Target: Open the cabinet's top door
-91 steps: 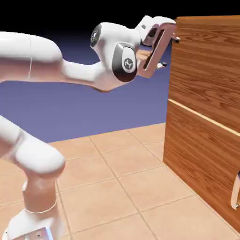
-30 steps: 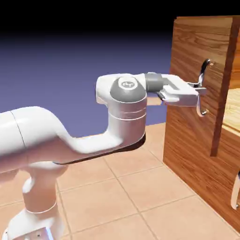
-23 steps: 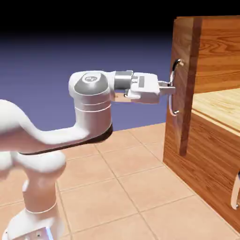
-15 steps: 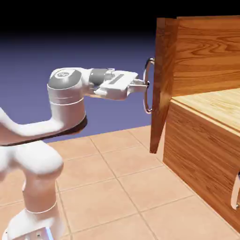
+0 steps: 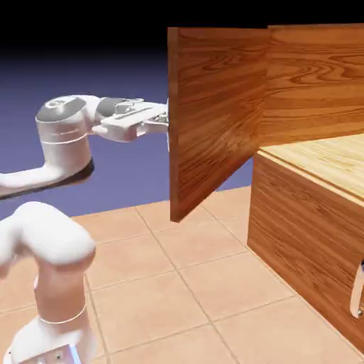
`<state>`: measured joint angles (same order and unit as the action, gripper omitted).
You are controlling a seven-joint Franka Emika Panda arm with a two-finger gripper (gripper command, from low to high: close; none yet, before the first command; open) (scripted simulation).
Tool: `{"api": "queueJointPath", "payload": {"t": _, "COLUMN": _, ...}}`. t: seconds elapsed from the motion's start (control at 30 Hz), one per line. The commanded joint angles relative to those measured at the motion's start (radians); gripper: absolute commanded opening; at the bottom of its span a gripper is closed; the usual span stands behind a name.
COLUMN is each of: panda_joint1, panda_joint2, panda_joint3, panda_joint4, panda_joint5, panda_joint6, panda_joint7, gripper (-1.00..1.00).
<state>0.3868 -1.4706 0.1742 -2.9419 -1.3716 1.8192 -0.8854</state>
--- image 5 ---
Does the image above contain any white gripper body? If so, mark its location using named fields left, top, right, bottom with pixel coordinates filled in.
left=92, top=102, right=169, bottom=143

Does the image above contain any silver curved door handle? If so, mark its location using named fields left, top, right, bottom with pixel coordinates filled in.
left=348, top=257, right=364, bottom=319
left=166, top=97, right=171, bottom=154

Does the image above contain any wooden cabinet door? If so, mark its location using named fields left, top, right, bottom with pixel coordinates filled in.
left=166, top=26, right=271, bottom=223

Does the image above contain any wooden cabinet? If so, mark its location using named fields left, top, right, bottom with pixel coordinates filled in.
left=246, top=23, right=364, bottom=357

